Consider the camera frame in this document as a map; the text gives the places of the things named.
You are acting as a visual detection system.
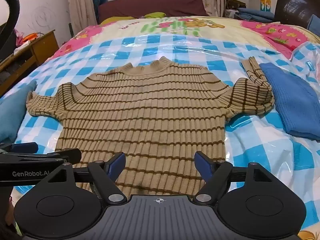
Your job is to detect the maroon headboard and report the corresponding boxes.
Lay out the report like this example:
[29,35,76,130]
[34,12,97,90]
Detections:
[97,0,208,25]

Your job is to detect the pink item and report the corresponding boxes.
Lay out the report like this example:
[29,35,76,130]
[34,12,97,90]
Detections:
[14,29,25,47]

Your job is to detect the blue checkered plastic sheet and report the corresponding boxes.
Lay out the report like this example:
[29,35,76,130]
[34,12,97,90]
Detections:
[0,34,320,233]

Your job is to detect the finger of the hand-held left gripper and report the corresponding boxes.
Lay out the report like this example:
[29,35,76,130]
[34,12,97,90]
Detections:
[0,142,38,154]
[0,148,82,167]

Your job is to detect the dark wooden headboard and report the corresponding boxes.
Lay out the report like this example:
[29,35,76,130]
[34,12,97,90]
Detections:
[274,0,320,28]

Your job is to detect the black hose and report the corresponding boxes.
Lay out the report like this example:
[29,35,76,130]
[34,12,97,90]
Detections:
[0,0,20,63]

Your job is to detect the folded blue clothes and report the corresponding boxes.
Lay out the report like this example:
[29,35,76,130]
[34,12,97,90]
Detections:
[236,7,275,23]

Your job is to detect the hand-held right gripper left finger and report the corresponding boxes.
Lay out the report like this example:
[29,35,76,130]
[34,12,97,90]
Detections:
[41,152,127,204]

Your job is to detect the wooden desk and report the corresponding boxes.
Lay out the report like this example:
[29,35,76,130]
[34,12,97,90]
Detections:
[0,29,60,98]

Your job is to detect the dark bag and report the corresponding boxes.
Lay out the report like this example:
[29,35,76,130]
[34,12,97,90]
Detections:
[226,0,247,18]

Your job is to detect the blue knitted garment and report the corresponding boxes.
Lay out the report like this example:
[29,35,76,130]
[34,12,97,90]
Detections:
[259,62,320,141]

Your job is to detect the orange item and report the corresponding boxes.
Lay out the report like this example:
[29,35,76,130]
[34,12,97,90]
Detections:
[22,32,41,42]

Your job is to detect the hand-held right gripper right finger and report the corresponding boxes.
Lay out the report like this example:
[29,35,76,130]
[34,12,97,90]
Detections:
[194,151,278,203]

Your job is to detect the cartoon printed bedsheet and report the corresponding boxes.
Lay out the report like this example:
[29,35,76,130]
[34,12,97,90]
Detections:
[0,15,320,240]

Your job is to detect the teal cloth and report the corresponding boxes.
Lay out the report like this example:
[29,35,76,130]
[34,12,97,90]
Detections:
[0,80,38,143]

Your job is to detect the beige striped ribbed sweater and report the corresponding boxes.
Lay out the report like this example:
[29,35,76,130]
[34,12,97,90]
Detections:
[27,56,275,197]

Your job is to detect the blue pillow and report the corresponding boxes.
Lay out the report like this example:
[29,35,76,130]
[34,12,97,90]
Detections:
[306,14,320,37]

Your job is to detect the yellow-green pillow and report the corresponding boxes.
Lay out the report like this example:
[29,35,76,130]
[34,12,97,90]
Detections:
[101,16,137,26]
[144,11,167,19]

